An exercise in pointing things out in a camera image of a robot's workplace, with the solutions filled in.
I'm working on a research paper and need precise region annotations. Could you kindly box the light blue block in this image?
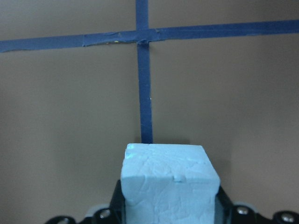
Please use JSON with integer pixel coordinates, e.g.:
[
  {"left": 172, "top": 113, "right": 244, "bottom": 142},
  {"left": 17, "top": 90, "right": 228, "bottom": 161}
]
[{"left": 121, "top": 143, "right": 220, "bottom": 224}]

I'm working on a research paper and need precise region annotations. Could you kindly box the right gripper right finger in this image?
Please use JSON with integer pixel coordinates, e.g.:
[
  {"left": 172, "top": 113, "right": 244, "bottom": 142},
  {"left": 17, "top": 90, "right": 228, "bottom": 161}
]
[{"left": 214, "top": 186, "right": 299, "bottom": 224}]

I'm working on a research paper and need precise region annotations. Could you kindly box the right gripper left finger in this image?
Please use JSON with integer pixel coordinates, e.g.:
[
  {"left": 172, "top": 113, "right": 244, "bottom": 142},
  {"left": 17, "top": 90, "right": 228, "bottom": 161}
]
[{"left": 46, "top": 180, "right": 126, "bottom": 224}]

